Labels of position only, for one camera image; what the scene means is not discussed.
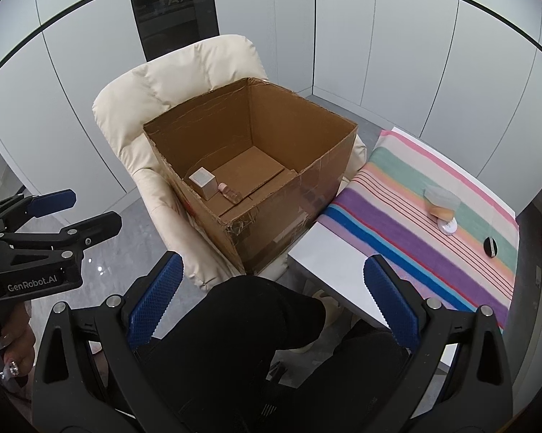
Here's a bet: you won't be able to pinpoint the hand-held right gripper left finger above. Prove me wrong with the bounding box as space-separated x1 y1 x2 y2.
30 252 184 433

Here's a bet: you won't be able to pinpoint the small white printed box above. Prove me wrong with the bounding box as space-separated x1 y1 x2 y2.
190 168 219 201

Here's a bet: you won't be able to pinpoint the large cardboard box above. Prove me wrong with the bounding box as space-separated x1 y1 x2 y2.
143 78 360 276

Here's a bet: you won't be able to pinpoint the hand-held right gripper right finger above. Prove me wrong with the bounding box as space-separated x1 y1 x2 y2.
363 255 515 433

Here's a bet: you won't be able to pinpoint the orange liquid bottle white cap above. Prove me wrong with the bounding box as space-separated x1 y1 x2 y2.
423 186 462 236

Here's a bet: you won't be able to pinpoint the person's left hand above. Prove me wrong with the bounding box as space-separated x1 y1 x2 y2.
0 304 38 389

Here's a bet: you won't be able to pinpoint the small pink bottle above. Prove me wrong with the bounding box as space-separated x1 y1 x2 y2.
217 183 243 203

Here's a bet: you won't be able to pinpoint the person's black trousers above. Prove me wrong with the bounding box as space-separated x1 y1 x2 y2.
131 275 417 433

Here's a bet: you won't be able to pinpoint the cream padded chair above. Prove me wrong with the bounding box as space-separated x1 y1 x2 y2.
93 35 369 292

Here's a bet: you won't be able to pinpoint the dark glass door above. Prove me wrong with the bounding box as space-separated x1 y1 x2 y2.
124 0 219 62

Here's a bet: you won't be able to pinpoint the striped colourful blanket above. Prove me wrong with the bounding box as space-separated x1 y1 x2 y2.
318 129 520 331

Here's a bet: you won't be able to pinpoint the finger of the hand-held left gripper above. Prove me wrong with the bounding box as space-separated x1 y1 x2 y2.
0 210 123 254
0 188 78 236

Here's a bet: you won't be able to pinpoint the beige slipper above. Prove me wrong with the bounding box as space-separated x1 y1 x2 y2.
298 289 344 355

